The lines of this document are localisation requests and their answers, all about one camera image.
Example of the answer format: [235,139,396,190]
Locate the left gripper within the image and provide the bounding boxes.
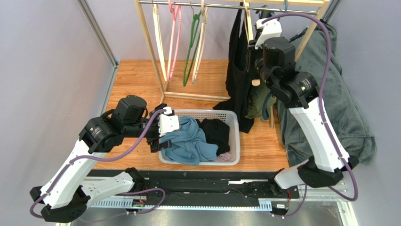
[124,104,174,152]

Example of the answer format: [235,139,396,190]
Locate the black garment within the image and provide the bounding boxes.
[213,9,254,133]

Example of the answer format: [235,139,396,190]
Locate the blue tank top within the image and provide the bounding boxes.
[161,116,218,166]

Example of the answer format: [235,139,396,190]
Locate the beige wooden hanger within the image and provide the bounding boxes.
[192,0,208,84]

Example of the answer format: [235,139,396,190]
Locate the black tank top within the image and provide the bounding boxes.
[196,119,230,156]

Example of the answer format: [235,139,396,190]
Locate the mauve tank top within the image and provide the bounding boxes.
[214,152,232,162]

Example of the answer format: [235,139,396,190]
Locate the green plastic hanger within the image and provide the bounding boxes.
[183,10,202,87]

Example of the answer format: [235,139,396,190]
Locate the pink plastic hanger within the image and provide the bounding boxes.
[167,0,182,81]

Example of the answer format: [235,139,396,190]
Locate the cream plastic hanger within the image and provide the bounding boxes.
[152,4,168,81]

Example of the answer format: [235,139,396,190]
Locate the light wooden hanger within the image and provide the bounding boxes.
[242,0,254,45]

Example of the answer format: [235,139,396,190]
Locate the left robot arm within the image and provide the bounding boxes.
[30,95,180,223]

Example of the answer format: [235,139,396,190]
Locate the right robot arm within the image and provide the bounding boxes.
[248,35,359,191]

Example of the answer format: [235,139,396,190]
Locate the teal plastic hanger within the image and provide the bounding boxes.
[260,0,289,121]

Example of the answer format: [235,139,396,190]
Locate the olive green tank top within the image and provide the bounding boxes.
[245,9,278,121]

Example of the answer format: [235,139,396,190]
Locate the white plastic basket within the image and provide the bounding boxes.
[159,109,241,166]

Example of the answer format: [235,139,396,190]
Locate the wooden clothes rack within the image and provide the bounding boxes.
[134,0,330,129]

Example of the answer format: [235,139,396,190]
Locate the grey fleece blanket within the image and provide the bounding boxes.
[275,24,377,166]

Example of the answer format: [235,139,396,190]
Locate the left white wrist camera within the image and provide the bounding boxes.
[158,106,180,137]

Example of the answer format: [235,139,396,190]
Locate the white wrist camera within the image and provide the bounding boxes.
[255,19,282,40]
[158,106,180,137]

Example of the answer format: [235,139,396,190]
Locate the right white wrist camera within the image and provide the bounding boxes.
[255,19,282,40]

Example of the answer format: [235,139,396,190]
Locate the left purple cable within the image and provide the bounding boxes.
[30,108,167,219]

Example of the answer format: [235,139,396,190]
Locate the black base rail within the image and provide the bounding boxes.
[88,169,301,208]

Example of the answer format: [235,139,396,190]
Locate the aluminium frame post right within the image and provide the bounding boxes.
[322,0,342,23]

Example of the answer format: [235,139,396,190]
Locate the aluminium frame post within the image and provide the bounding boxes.
[322,0,342,23]
[77,0,119,68]

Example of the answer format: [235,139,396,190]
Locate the aluminium frame post left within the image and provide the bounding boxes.
[77,0,119,68]

